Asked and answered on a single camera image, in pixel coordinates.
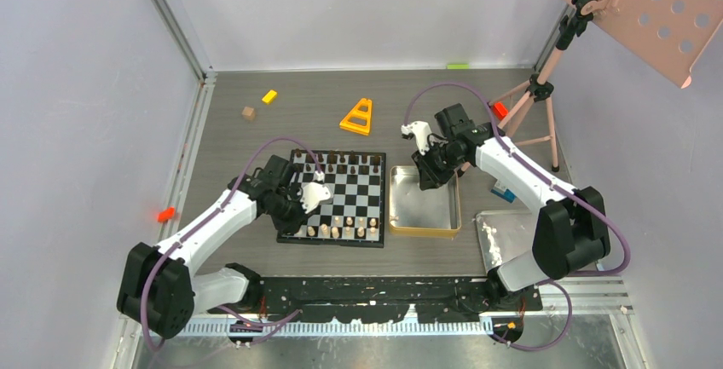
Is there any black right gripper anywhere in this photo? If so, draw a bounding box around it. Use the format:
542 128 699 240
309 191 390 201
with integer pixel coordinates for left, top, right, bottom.
412 141 466 191

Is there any gold tin box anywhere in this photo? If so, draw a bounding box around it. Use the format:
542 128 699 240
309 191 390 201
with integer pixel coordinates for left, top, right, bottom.
389 165 462 239

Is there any black white chess board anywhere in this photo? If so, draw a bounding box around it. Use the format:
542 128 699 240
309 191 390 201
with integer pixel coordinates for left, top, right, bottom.
276 149 387 248

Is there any orange triangular plastic frame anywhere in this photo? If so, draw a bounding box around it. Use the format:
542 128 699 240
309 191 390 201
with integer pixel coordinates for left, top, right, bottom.
339 98 373 136

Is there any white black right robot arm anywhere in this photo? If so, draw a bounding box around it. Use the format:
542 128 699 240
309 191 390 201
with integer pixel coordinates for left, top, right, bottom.
401 104 610 310

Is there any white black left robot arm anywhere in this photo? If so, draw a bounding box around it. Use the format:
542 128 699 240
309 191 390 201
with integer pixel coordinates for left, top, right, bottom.
116 155 332 339

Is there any blue box of bits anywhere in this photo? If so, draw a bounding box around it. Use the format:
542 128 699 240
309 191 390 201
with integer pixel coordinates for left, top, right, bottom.
491 181 516 203

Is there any silver tin lid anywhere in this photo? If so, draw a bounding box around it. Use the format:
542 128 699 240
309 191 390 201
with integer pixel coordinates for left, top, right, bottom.
474 210 537 278

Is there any red block near stand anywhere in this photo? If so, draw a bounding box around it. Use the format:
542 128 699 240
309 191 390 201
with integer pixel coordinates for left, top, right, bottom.
492 102 509 121

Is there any small wooden cube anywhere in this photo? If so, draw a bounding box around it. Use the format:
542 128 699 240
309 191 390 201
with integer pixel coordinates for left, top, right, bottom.
241 107 257 121

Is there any yellow rectangular block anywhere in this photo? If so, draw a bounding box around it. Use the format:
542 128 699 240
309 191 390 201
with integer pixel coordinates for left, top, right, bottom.
262 89 278 105

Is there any orange red block left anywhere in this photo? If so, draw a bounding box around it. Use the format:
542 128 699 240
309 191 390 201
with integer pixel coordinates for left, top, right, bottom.
156 206 176 223

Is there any pink music stand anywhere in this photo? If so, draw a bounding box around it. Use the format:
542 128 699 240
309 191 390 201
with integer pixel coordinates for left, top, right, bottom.
501 0 722 172

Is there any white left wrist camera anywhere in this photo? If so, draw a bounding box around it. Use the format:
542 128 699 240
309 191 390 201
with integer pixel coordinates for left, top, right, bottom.
300 170 333 214

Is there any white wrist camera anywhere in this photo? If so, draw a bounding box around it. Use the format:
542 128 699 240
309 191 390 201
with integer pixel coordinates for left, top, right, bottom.
300 170 333 214
401 121 431 154

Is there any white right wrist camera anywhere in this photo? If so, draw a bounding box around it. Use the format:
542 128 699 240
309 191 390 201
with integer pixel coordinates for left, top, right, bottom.
401 121 431 154

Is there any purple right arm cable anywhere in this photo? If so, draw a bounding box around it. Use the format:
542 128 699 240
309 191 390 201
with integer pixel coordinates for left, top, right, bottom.
404 81 633 354

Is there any green block at wall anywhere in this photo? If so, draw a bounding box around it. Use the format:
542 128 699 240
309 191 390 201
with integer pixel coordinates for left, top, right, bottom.
446 63 470 70

